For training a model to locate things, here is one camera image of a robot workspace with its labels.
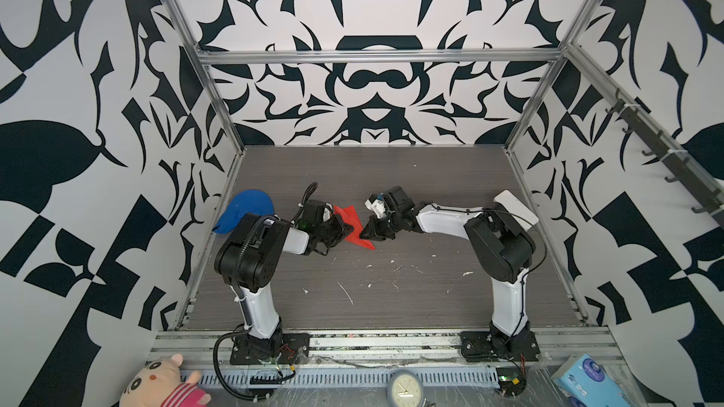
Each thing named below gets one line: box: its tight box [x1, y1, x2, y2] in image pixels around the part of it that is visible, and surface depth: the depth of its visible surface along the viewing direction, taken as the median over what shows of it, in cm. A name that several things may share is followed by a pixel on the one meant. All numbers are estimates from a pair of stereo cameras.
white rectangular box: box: [493, 189, 540, 232], surface depth 96 cm
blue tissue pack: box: [550, 353, 632, 407], surface depth 67 cm
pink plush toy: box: [118, 353, 212, 407], surface depth 65 cm
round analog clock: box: [386, 369, 424, 407], surface depth 67 cm
